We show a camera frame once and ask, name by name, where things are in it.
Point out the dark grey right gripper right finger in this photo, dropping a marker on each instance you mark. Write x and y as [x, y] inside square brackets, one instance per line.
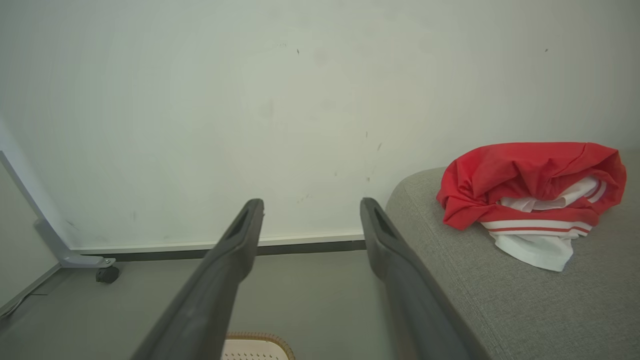
[405, 290]

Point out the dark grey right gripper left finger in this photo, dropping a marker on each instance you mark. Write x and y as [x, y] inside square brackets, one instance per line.
[210, 285]

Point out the red garment with white trim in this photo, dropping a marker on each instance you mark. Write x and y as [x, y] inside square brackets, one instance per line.
[520, 175]

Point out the grey fabric sofa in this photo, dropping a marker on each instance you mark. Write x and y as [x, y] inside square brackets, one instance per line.
[525, 310]

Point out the white perforated laundry basket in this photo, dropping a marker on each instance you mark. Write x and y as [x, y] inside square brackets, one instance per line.
[252, 348]

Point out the white and black baseboard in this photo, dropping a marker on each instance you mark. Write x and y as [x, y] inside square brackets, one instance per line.
[300, 244]

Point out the black caster wheel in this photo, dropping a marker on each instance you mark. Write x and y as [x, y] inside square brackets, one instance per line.
[107, 275]

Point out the grey metal stand frame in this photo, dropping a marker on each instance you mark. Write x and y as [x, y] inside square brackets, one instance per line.
[67, 255]

